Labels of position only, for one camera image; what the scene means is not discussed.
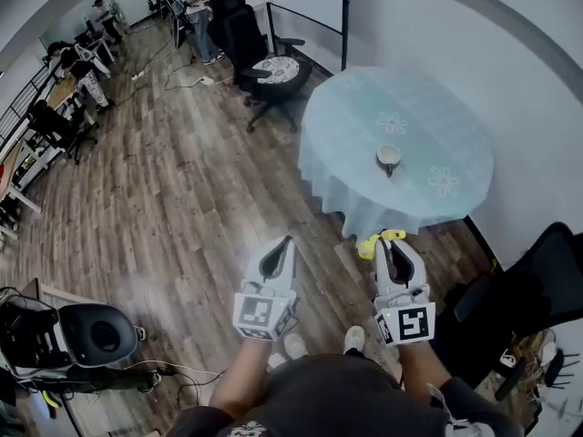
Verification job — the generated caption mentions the floral seat cushion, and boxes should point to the floral seat cushion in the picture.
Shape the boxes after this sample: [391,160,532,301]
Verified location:
[251,56,302,86]

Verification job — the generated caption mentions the black swivel chair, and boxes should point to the black swivel chair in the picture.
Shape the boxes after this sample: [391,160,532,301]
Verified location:
[26,100,99,164]

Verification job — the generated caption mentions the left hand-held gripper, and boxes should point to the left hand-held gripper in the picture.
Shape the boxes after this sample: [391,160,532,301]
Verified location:
[232,236,300,341]

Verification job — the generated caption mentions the round table blue floral tablecloth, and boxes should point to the round table blue floral tablecloth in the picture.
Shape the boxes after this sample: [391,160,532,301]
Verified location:
[298,66,496,241]

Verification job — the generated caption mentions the person's dark clothing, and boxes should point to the person's dark clothing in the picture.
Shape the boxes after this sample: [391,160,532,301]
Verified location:
[166,352,525,437]

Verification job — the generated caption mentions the person's white shoe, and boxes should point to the person's white shoe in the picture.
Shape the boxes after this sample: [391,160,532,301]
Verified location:
[343,325,366,355]
[281,333,309,360]

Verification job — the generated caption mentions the white router black antennas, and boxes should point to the white router black antennas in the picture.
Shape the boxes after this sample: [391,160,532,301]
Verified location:
[540,348,583,427]

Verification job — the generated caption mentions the white ceramic cup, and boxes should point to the white ceramic cup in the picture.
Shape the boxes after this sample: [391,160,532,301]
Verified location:
[375,143,403,178]

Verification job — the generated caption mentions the black mesh office chair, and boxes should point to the black mesh office chair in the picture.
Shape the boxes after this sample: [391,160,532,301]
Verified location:
[432,220,583,402]

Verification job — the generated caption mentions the black rounded machine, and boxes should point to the black rounded machine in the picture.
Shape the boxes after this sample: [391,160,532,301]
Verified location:
[0,284,139,381]

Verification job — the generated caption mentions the person's white right shoe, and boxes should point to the person's white right shoe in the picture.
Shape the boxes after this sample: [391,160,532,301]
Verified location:
[343,325,366,355]

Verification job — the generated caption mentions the person's white left shoe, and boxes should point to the person's white left shoe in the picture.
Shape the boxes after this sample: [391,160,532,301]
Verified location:
[281,333,309,360]

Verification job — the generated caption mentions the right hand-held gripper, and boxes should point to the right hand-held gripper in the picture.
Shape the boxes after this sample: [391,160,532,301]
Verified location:
[373,239,436,348]

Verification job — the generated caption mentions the person's right forearm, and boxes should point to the person's right forearm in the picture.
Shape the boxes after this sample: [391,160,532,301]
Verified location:
[398,339,456,404]

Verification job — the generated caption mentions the person's left forearm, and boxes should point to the person's left forearm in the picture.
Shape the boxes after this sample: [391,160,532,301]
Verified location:
[209,334,274,421]

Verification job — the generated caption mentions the yellow toy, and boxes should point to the yellow toy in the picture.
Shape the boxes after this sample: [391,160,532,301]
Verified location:
[357,229,406,261]

